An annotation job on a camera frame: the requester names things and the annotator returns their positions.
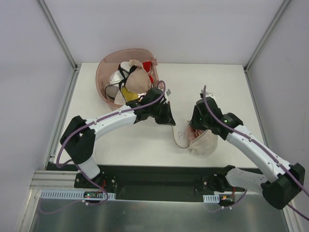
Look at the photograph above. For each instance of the red bra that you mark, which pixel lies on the red bra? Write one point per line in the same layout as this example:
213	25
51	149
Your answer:
148	68

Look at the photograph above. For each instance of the right white cable duct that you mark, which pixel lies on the right white cable duct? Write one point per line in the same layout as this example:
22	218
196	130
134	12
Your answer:
215	198

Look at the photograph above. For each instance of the white mesh laundry bag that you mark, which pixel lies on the white mesh laundry bag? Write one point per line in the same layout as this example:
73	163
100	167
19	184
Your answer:
201	147

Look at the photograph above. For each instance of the right aluminium frame post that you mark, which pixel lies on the right aluminium frame post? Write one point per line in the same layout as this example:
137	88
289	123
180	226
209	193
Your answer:
273	23

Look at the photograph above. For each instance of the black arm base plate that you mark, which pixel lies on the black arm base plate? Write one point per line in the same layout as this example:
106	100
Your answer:
147	183

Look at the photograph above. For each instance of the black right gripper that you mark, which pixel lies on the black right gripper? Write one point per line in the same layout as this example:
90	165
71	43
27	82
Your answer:
196	120

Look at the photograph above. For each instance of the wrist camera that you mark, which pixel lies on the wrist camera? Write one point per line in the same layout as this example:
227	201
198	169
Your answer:
208	94
166	91

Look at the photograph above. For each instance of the pink translucent plastic basket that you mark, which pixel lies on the pink translucent plastic basket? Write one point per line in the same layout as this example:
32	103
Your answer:
110	64

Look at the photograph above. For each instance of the pink bra inside bag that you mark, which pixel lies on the pink bra inside bag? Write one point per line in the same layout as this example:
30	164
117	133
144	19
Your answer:
192	134

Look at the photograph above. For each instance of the front aluminium frame rail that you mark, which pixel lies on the front aluminium frame rail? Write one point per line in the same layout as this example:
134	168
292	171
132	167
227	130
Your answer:
53	180

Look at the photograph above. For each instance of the yellow bra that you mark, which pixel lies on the yellow bra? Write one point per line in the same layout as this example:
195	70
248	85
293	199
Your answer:
128	95

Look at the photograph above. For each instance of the metal front sheet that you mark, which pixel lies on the metal front sheet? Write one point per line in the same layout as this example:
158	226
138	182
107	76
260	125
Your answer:
251	214

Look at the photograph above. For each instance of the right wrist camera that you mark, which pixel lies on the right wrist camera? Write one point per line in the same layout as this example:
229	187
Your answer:
208	94

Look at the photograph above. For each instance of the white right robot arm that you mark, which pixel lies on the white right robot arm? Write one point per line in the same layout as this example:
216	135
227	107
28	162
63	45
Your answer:
279	181

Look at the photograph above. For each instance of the aluminium frame post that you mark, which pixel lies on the aluminium frame post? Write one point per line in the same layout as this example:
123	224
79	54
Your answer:
273	23
57	34

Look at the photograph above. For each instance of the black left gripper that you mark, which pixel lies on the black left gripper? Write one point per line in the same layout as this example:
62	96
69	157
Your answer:
163	112

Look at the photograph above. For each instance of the left white cable duct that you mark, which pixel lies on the left white cable duct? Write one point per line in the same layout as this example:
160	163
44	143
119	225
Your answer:
76	195

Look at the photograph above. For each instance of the left aluminium frame post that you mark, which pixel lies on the left aluminium frame post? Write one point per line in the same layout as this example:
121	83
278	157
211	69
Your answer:
57	34

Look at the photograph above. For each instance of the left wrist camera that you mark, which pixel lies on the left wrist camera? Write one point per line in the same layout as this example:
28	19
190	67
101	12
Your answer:
166	91

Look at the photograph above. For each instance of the white bra black trim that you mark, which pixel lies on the white bra black trim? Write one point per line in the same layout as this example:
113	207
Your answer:
116	81

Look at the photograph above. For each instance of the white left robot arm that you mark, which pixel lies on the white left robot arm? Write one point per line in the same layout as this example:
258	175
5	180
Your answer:
79	138

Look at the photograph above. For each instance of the white cable duct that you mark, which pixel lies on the white cable duct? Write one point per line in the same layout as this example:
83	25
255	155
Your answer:
76	195
215	198

